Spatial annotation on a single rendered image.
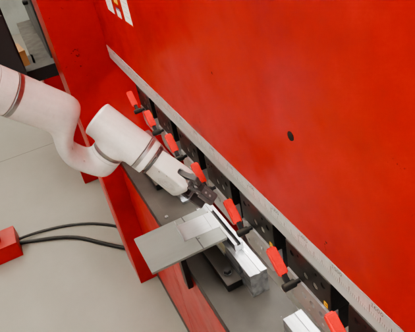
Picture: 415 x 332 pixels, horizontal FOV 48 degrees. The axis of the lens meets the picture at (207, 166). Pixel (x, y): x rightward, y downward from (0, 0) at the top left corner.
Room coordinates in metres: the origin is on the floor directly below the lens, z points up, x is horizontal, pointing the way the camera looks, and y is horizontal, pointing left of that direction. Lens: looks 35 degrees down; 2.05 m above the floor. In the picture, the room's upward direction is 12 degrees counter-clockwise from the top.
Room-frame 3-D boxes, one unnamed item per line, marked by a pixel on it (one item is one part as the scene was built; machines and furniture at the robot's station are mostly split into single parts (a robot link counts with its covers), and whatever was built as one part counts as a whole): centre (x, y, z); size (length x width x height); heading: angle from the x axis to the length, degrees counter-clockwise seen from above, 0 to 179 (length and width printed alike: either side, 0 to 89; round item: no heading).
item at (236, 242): (1.16, -0.01, 0.99); 0.20 x 0.03 x 0.03; 19
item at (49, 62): (2.33, 0.69, 1.18); 0.40 x 0.24 x 0.07; 19
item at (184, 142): (1.22, 0.01, 1.26); 0.15 x 0.09 x 0.17; 19
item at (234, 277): (1.14, 0.04, 0.89); 0.30 x 0.05 x 0.03; 19
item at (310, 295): (0.65, -0.19, 1.26); 0.15 x 0.09 x 0.17; 19
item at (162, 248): (1.14, 0.14, 1.00); 0.26 x 0.18 x 0.01; 109
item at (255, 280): (1.14, -0.02, 0.92); 0.39 x 0.06 x 0.10; 19
